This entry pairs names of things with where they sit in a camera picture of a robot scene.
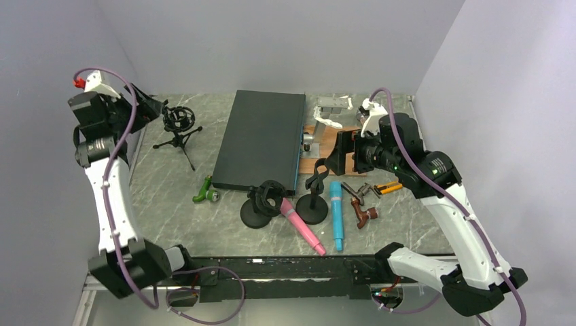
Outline black flat box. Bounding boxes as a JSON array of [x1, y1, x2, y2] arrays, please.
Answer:
[[212, 90, 306, 196]]

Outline black base frame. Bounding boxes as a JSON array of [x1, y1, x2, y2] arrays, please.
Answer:
[[161, 255, 414, 303]]

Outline wooden board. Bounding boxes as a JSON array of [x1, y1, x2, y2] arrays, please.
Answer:
[[298, 125, 367, 177]]

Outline black clip microphone stand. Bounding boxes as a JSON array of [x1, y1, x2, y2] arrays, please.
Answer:
[[295, 158, 330, 225]]

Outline yellow utility knife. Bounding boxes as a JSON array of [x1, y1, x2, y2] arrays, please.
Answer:
[[373, 181, 403, 195]]

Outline pink microphone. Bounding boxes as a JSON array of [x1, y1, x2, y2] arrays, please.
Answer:
[[280, 198, 326, 256]]

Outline grey metal pipe fitting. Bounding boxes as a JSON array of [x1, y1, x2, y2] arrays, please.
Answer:
[[340, 182, 382, 206]]

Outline silver mesh glitter microphone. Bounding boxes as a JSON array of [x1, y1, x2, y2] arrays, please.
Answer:
[[355, 110, 366, 128]]

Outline brown pipe fitting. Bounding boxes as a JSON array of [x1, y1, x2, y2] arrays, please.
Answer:
[[350, 198, 378, 230]]

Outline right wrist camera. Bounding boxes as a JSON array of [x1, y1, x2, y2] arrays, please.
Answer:
[[358, 98, 388, 138]]

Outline green pipe fitting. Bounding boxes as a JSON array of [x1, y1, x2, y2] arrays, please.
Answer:
[[192, 175, 220, 204]]

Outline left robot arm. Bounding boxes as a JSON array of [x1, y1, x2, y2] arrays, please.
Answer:
[[68, 80, 196, 299]]

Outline black shock mount stand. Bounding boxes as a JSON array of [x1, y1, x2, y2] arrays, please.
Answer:
[[240, 180, 287, 229]]

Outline metal bracket fixture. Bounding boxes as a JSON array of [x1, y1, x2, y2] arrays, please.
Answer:
[[301, 95, 353, 151]]

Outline black tripod microphone stand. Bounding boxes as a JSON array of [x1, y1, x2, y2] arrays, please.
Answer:
[[152, 106, 203, 171]]

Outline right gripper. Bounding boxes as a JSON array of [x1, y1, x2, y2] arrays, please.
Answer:
[[325, 125, 402, 175]]

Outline blue microphone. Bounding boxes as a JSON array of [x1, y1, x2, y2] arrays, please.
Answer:
[[329, 181, 344, 252]]

